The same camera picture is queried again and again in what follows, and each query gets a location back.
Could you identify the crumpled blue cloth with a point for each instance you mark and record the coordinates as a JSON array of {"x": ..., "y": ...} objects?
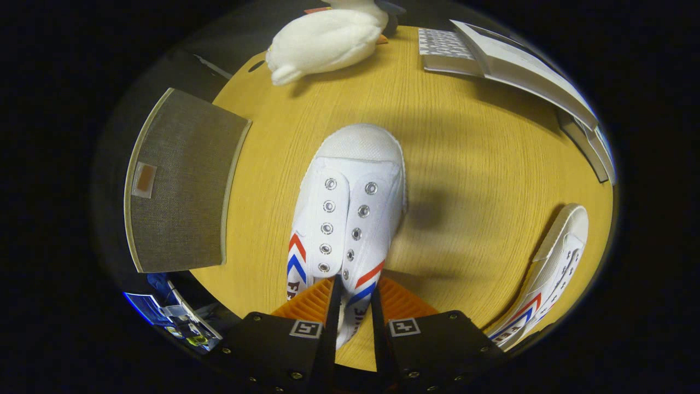
[{"x": 161, "y": 284}]

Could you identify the white portrait cover book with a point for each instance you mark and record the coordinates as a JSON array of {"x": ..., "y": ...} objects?
[{"x": 519, "y": 60}]

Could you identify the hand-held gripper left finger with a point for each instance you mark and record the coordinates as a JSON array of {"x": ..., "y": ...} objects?
[{"x": 333, "y": 328}]

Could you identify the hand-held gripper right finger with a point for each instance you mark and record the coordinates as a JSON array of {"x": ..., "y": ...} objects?
[{"x": 378, "y": 328}]

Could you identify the grey patterned notebook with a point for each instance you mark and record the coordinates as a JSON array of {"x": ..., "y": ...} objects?
[{"x": 445, "y": 44}]

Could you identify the grey fabric storage box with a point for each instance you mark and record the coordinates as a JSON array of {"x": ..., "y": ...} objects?
[{"x": 186, "y": 180}]

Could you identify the navy white penguin plush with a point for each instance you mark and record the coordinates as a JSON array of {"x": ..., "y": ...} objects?
[{"x": 391, "y": 10}]

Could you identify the pale green cover book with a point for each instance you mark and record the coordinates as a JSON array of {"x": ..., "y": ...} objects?
[{"x": 582, "y": 145}]

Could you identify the white striped canvas shoe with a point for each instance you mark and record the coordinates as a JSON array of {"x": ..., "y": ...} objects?
[
  {"x": 552, "y": 262},
  {"x": 350, "y": 180}
]

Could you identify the blue-lit display screen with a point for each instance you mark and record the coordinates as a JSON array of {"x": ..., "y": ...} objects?
[{"x": 143, "y": 307}]

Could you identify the white round plush toy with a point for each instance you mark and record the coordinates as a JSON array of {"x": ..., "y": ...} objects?
[{"x": 328, "y": 41}]

